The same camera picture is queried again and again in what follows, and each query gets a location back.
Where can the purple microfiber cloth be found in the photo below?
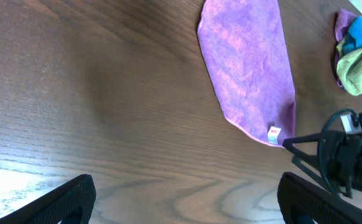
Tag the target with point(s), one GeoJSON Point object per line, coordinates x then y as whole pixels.
{"type": "Point", "coordinates": [243, 47]}

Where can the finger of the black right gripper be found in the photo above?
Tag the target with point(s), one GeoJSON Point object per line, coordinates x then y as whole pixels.
{"type": "Point", "coordinates": [290, 143]}
{"type": "Point", "coordinates": [323, 181]}

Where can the green microfiber cloth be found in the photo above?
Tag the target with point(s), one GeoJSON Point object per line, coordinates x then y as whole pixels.
{"type": "Point", "coordinates": [349, 69]}

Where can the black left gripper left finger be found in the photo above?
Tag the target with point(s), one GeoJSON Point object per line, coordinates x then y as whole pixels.
{"type": "Point", "coordinates": [70, 203]}

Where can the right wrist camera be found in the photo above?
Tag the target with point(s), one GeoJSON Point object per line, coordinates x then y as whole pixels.
{"type": "Point", "coordinates": [348, 125]}

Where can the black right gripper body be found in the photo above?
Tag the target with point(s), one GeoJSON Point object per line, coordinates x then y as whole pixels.
{"type": "Point", "coordinates": [348, 157]}

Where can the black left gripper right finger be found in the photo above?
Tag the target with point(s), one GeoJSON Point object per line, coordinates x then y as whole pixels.
{"type": "Point", "coordinates": [301, 201]}

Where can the blue microfiber cloth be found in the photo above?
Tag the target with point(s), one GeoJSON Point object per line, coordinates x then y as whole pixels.
{"type": "Point", "coordinates": [353, 39]}

